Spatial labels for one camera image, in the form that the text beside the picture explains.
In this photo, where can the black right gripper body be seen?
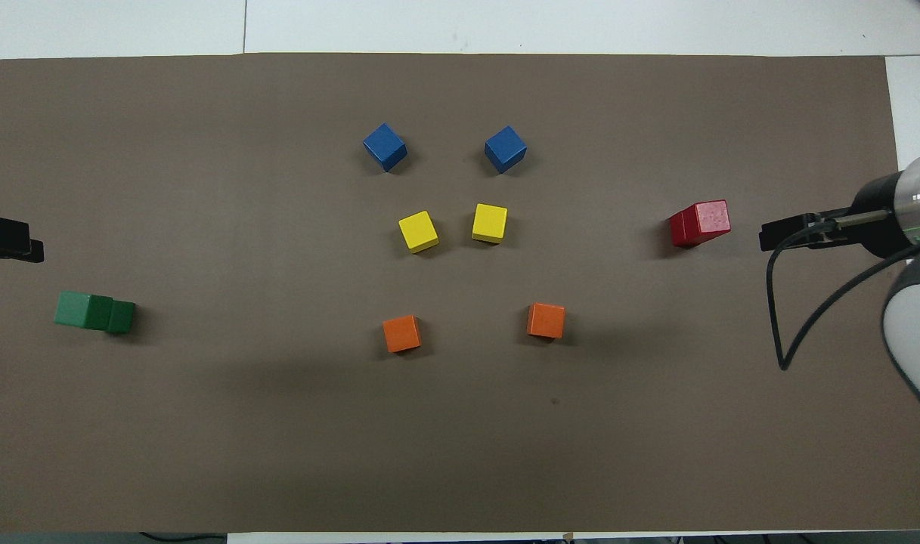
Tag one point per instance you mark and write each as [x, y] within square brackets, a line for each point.
[875, 219]

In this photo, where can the green wooden block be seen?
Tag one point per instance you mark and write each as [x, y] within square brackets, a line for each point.
[72, 310]
[123, 317]

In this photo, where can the orange wooden block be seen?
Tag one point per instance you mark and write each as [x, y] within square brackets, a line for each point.
[546, 320]
[401, 333]

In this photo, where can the brown table mat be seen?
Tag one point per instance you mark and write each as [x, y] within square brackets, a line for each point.
[240, 438]

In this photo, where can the blue wooden block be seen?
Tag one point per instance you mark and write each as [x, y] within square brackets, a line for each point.
[505, 149]
[385, 146]

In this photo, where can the yellow wooden block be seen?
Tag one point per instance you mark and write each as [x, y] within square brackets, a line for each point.
[490, 223]
[418, 231]

